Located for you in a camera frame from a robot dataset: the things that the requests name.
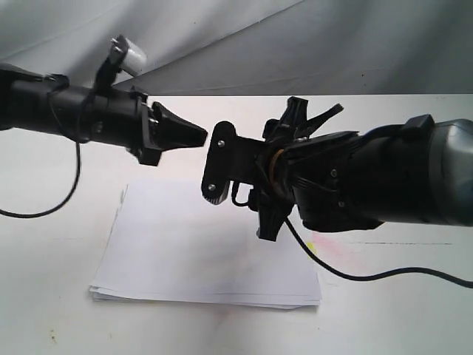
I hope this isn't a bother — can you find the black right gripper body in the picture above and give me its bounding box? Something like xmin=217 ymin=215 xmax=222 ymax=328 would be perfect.
xmin=255 ymin=96 xmax=343 ymax=241

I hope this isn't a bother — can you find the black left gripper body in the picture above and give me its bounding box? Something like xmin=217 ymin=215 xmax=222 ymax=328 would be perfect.
xmin=79 ymin=87 xmax=161 ymax=166

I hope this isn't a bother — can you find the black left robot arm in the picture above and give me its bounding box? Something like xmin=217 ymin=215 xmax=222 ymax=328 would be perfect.
xmin=1 ymin=64 xmax=208 ymax=166

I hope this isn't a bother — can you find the white backdrop cloth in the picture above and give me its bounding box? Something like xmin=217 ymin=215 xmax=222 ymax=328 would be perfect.
xmin=1 ymin=0 xmax=472 ymax=95

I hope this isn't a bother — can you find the white paper stack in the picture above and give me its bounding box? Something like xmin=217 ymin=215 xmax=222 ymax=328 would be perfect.
xmin=90 ymin=180 xmax=321 ymax=309

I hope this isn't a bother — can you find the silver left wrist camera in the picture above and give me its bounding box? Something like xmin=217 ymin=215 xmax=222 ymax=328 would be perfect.
xmin=92 ymin=35 xmax=147 ymax=93

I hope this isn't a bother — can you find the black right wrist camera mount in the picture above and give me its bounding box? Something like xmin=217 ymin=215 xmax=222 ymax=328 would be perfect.
xmin=201 ymin=121 xmax=268 ymax=205

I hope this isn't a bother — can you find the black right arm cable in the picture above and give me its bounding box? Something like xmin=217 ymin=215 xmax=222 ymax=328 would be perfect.
xmin=228 ymin=180 xmax=473 ymax=288

